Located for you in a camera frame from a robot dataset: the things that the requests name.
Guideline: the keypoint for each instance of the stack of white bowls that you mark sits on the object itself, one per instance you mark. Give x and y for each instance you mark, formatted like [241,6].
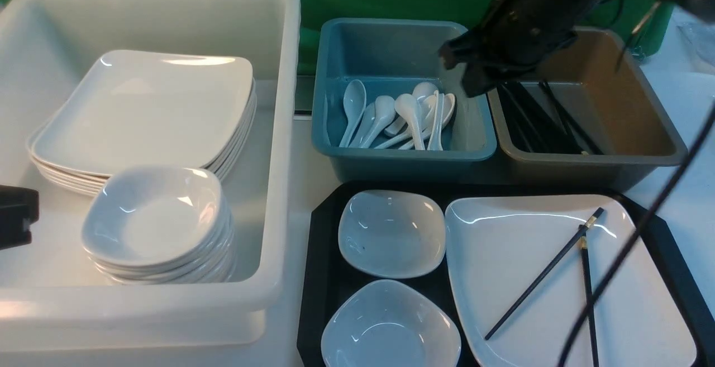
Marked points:
[161,225]

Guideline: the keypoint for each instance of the large white plastic tub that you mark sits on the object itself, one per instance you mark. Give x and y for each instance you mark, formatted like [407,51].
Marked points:
[53,299]

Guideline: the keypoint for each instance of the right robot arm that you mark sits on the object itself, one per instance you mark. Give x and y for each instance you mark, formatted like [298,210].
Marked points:
[515,36]

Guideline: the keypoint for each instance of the brown grey plastic bin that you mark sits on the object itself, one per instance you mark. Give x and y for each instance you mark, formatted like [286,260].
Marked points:
[610,98]

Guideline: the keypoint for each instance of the teal plastic bin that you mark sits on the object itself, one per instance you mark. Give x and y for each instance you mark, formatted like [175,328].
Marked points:
[391,57]

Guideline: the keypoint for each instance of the white spoon centre front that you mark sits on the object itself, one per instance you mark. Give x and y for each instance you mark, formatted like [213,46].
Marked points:
[395,140]

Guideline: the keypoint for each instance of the white spoon centre back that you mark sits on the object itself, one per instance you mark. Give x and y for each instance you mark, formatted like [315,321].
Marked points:
[421,92]

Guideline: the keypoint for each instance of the white square rice plate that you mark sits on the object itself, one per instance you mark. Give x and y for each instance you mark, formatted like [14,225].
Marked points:
[497,246]

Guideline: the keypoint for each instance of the white spoon far left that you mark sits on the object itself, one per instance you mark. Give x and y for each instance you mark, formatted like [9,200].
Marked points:
[354,104]

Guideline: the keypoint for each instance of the black chopstick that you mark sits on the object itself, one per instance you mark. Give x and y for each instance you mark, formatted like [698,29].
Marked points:
[587,284]
[581,232]

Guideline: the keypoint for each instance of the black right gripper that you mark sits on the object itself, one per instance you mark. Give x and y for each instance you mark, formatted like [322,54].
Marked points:
[519,34]

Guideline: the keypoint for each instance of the bundle of black chopsticks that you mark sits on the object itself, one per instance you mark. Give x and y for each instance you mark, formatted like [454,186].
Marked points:
[535,131]

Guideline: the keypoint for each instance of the white bowl tray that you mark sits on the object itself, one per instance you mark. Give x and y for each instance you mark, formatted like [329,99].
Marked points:
[392,234]
[387,323]

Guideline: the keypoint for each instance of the white spoon far right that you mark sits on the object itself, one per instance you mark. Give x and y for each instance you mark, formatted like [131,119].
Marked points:
[448,105]

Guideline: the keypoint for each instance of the stack of white square plates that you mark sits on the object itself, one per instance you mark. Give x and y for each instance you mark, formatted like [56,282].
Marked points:
[136,108]

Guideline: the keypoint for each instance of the white spoon right upright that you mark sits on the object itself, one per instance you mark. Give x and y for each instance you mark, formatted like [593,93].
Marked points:
[435,129]

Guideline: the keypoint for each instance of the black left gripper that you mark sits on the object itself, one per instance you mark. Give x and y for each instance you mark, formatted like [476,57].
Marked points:
[19,210]

